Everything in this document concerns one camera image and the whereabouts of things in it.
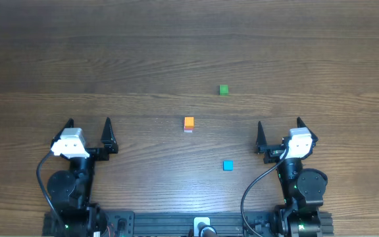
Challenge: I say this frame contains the black cable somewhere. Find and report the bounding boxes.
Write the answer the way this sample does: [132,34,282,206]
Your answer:
[36,150,66,228]
[240,148,291,237]

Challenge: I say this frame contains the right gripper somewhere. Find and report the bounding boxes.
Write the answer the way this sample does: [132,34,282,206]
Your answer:
[255,117,320,165]

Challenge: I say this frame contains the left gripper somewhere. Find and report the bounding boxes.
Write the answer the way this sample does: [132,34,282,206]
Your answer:
[51,117,119,162]

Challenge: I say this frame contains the mounting rail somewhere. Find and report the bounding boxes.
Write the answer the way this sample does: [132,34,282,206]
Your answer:
[42,210,336,237]

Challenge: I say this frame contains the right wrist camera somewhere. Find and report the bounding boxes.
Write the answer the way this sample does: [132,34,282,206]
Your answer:
[282,127,314,161]

